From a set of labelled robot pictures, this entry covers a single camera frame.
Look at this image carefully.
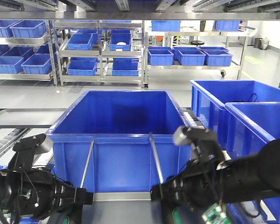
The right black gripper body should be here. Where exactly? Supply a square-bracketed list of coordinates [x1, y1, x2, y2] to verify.
[150, 174, 201, 208]

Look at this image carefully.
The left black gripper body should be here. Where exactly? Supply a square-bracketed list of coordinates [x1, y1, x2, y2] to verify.
[51, 178, 94, 211]

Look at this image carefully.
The cross screwdriver green black handle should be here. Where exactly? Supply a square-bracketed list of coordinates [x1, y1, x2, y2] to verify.
[80, 138, 95, 188]

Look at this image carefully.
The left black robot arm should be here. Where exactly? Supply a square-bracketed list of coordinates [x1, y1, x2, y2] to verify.
[0, 169, 93, 224]

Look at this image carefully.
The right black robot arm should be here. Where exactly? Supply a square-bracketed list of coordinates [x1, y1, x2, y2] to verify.
[151, 139, 280, 208]

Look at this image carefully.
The blue target bin on shelf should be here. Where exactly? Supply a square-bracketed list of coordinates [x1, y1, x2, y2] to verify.
[46, 91, 191, 193]

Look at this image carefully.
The blue bin right front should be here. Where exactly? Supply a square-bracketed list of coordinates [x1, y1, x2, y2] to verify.
[225, 102, 280, 224]

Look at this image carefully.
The blue bin right rear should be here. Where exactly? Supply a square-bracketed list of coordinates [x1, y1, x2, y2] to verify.
[189, 80, 280, 149]

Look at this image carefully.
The steel storage shelf rack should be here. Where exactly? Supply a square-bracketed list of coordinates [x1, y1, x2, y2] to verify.
[0, 0, 280, 88]

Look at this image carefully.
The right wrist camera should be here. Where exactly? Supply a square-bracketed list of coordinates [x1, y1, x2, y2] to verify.
[173, 126, 221, 155]

